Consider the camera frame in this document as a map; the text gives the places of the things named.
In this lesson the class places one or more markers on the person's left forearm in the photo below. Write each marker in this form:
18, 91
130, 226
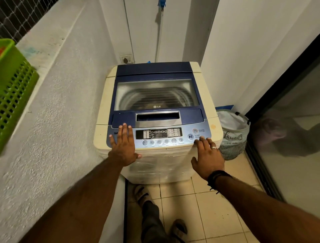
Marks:
80, 205

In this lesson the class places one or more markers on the white window safety net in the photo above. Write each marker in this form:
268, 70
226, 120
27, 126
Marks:
22, 17

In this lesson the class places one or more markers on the washing machine glass lid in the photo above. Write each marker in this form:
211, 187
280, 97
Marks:
155, 95

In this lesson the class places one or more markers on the person's sandal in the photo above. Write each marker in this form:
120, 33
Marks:
142, 194
178, 229

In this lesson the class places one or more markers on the white wall socket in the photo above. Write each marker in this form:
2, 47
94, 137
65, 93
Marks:
130, 59

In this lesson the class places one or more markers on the grey floor mat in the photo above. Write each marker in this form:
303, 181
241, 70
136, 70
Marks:
302, 140

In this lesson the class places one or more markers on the person's right forearm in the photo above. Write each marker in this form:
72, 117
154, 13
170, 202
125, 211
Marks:
265, 212

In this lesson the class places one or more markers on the green plastic basket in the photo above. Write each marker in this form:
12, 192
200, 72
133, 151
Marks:
15, 95

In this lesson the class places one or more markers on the black power plug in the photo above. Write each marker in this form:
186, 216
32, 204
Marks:
125, 60

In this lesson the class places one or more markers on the black wrist band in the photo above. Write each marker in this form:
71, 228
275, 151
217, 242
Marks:
216, 176

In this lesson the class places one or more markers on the white round laundry hamper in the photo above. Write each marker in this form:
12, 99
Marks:
232, 135

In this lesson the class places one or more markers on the white and blue washing machine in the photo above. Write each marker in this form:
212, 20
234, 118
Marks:
105, 107

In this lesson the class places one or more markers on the person's right sandal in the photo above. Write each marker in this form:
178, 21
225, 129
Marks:
178, 229

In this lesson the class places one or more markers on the person's right hand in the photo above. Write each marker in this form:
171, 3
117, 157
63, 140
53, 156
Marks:
208, 160

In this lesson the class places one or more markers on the person's left sandal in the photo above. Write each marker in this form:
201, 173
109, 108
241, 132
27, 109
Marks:
142, 194

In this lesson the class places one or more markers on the person's left hand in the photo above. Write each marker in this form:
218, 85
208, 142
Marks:
125, 150

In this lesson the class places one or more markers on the pink plastic bucket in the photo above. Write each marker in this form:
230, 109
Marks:
270, 132

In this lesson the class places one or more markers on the blue water tap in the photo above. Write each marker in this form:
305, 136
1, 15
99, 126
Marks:
161, 3

